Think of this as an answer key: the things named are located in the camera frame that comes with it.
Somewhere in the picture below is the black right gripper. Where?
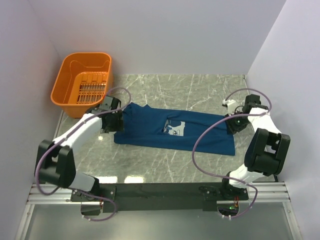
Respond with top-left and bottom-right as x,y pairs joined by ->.
223,109 -> 251,135

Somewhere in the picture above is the blue t shirt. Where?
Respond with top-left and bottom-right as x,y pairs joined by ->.
114,102 -> 236,156

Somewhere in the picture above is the orange plastic basket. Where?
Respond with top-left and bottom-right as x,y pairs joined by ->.
50,52 -> 114,119

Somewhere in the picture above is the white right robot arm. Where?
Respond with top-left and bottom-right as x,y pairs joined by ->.
219,94 -> 291,200

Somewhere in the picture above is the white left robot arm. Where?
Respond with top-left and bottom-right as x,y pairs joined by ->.
34,96 -> 123,201

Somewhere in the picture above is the black base beam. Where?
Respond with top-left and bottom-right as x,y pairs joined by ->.
69,181 -> 250,216

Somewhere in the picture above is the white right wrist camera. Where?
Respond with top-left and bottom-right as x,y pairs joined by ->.
222,99 -> 243,117

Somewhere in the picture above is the aluminium frame rail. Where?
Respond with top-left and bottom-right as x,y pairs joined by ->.
26,182 -> 291,205

